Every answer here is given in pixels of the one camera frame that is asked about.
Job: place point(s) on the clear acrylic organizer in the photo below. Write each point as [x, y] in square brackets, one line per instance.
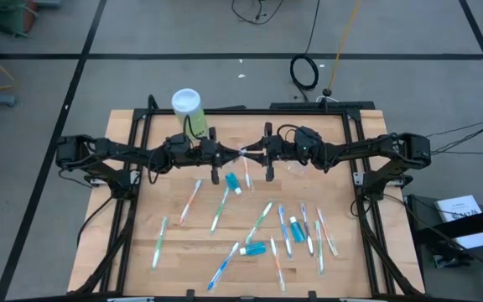
[296, 170]

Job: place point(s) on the black power strip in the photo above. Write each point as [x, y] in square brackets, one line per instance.
[350, 105]

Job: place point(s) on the black cart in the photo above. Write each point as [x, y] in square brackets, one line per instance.
[424, 218]

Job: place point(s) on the green toothbrush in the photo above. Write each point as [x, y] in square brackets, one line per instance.
[259, 222]
[160, 241]
[319, 247]
[219, 209]

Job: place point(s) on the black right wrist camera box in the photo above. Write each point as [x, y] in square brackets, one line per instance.
[306, 136]

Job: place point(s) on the green bag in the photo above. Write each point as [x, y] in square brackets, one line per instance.
[8, 17]

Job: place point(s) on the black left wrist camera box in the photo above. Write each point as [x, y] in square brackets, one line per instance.
[178, 144]

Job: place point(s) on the black aluminium table frame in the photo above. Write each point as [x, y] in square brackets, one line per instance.
[241, 112]

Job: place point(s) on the small blue mouthwash bottle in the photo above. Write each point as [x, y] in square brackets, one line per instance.
[297, 231]
[255, 249]
[233, 183]

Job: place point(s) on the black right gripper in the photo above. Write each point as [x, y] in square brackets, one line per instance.
[281, 153]

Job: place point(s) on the white booklet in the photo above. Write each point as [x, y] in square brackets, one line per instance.
[455, 205]

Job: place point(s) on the purple toothbrush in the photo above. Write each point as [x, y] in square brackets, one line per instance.
[307, 228]

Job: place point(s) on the green wipes canister white lid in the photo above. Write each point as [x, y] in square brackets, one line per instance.
[187, 105]

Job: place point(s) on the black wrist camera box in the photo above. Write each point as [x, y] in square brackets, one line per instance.
[306, 136]
[178, 144]

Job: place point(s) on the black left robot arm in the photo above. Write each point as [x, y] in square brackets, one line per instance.
[111, 149]

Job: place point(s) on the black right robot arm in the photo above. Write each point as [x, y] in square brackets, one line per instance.
[371, 149]

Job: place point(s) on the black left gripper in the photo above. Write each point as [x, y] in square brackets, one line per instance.
[204, 156]

